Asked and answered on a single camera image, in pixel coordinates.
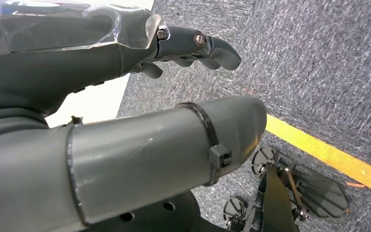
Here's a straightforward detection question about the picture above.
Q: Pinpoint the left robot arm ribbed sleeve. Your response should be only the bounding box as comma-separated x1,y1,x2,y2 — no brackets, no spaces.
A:
0,107,50,140

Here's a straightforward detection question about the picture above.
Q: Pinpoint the black zip tie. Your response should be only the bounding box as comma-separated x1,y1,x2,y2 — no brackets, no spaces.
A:
65,116,89,227
175,102,233,187

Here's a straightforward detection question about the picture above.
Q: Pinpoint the black perforated plate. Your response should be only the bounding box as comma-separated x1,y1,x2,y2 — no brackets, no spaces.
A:
83,190,231,232

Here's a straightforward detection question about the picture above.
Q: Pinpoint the gold strip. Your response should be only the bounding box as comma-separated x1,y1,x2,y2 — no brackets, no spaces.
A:
265,114,371,200

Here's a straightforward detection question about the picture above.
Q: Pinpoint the black robot foot mechanism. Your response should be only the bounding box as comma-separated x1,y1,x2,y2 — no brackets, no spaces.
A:
222,145,349,232

